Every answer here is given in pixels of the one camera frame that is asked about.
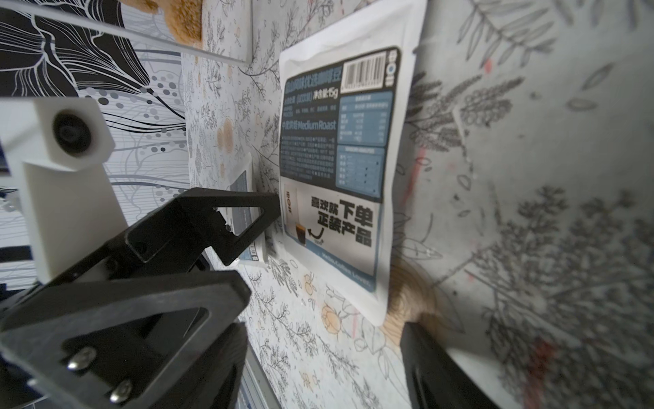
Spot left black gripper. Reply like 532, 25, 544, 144
1, 187, 280, 408

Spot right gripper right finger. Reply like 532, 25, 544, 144
400, 322, 497, 409

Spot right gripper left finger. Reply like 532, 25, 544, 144
168, 323, 248, 408

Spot blue coffee bag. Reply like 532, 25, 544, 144
228, 153, 267, 267
279, 1, 427, 325

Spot blue coffee bag top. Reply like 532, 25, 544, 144
279, 1, 427, 325

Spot wooden two-tier shelf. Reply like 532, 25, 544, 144
1, 0, 254, 66

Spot brown teddy bear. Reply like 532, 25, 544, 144
120, 0, 204, 46

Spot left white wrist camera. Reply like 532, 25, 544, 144
1, 97, 128, 284

